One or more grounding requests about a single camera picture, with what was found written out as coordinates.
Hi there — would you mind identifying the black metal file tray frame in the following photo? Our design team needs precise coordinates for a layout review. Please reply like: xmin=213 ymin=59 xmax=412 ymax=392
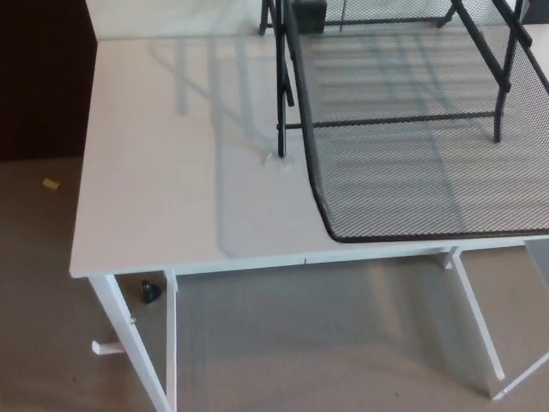
xmin=256 ymin=0 xmax=535 ymax=159

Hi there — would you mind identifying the white plastic hook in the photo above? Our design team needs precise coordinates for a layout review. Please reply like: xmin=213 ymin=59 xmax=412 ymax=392
xmin=91 ymin=340 xmax=128 ymax=357

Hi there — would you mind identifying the dark grey panel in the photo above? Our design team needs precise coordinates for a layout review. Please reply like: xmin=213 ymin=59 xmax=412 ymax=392
xmin=520 ymin=0 xmax=549 ymax=25

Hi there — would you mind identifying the small black caster wheel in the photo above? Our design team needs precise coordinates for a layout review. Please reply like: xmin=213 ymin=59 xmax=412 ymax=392
xmin=141 ymin=279 xmax=165 ymax=306

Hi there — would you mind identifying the small black box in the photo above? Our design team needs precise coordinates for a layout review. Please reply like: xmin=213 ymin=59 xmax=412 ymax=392
xmin=295 ymin=0 xmax=328 ymax=35

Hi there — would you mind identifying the dark brown cabinet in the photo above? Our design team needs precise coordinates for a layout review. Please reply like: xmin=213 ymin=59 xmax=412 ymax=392
xmin=0 ymin=0 xmax=98 ymax=162

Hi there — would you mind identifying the black mesh file tray layer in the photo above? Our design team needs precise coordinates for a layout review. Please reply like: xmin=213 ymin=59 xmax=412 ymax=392
xmin=325 ymin=0 xmax=455 ymax=27
xmin=285 ymin=0 xmax=549 ymax=245

